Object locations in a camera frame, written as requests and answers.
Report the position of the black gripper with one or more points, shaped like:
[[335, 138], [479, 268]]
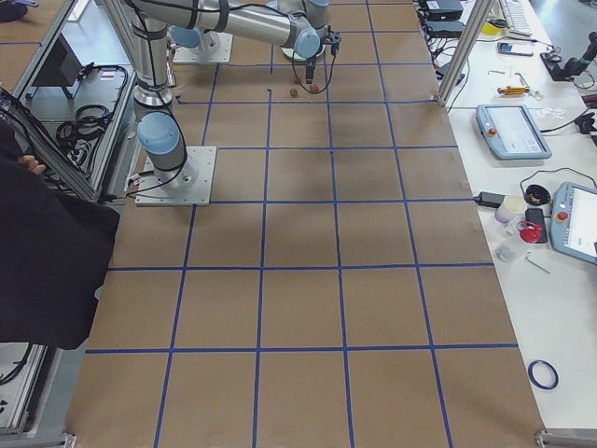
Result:
[[310, 64]]

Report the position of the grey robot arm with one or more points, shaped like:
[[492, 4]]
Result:
[[298, 25]]

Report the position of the pale green plate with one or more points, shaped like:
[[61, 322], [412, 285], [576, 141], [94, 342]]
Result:
[[291, 55]]

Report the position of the gold metal tool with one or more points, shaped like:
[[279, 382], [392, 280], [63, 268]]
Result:
[[513, 90]]

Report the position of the far teach pendant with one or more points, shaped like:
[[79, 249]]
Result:
[[511, 133]]

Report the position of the teach pendant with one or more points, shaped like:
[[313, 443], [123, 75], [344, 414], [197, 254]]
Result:
[[573, 222], [511, 133]]

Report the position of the black power adapter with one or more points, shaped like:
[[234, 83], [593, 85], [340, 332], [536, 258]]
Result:
[[489, 199]]

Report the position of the white paper cup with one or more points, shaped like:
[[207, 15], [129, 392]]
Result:
[[512, 206]]

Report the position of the red round object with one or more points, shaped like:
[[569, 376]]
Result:
[[532, 233]]

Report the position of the near teach pendant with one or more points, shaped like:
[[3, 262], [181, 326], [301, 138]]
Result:
[[573, 222]]

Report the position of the person in black clothing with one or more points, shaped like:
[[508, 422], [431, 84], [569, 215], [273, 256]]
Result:
[[55, 251]]

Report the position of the blue tape roll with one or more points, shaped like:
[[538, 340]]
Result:
[[543, 375]]

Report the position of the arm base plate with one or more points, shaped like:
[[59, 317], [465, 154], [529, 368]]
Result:
[[214, 48], [192, 185]]

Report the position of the aluminium frame post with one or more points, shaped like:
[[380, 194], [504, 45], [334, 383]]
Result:
[[476, 19]]

